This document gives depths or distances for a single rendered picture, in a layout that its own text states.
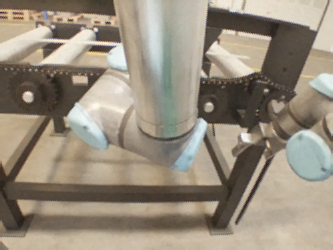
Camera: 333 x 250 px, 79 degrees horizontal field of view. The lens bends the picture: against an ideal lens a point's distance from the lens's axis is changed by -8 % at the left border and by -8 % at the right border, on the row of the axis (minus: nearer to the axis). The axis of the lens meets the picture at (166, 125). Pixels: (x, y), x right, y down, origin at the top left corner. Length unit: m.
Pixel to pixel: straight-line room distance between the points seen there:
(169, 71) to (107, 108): 0.18
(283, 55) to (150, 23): 0.75
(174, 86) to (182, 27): 0.06
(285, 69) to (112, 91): 0.70
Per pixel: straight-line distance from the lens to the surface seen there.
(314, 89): 0.58
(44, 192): 1.18
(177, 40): 0.20
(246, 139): 0.67
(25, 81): 0.81
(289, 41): 0.90
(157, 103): 0.24
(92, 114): 0.37
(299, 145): 0.43
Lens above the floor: 1.18
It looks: 32 degrees down
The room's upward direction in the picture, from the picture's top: 9 degrees clockwise
